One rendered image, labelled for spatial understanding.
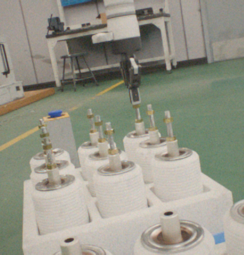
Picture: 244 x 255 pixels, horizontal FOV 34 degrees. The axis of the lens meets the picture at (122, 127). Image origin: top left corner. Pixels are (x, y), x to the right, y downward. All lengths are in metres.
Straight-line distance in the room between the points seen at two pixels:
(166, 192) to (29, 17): 5.91
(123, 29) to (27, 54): 5.69
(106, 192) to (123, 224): 0.07
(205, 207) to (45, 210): 0.29
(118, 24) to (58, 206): 0.45
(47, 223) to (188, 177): 0.28
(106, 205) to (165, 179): 0.12
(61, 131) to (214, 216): 0.52
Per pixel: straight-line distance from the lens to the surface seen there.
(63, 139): 1.13
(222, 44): 5.87
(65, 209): 0.74
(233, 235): 0.52
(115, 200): 0.75
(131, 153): 1.00
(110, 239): 0.74
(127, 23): 0.96
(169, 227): 0.48
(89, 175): 0.87
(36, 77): 6.60
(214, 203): 0.78
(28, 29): 6.58
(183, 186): 0.78
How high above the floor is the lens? 0.48
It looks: 12 degrees down
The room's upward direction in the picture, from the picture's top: 10 degrees counter-clockwise
